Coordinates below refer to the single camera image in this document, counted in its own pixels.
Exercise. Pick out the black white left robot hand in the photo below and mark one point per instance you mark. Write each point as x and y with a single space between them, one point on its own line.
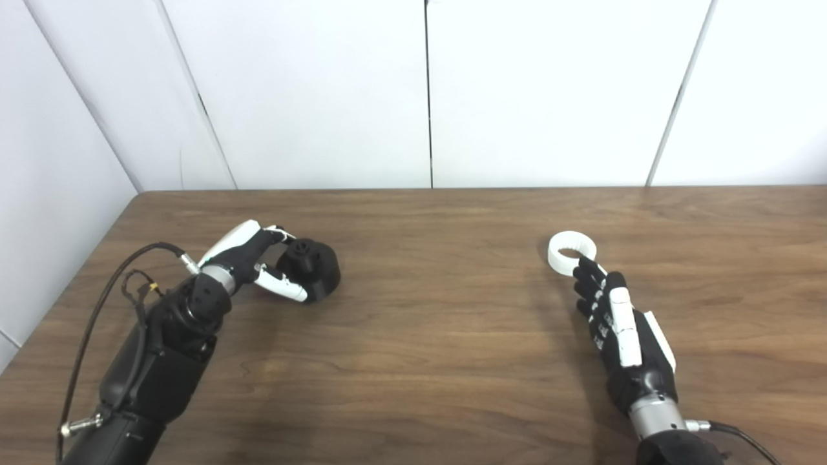
242 255

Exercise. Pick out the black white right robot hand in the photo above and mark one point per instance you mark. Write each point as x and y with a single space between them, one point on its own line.
646 374

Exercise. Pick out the round black part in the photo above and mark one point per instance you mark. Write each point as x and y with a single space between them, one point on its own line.
320 268

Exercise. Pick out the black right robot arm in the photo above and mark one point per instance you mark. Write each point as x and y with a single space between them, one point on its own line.
678 451

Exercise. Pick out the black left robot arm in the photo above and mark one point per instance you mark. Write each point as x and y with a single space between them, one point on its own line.
161 368

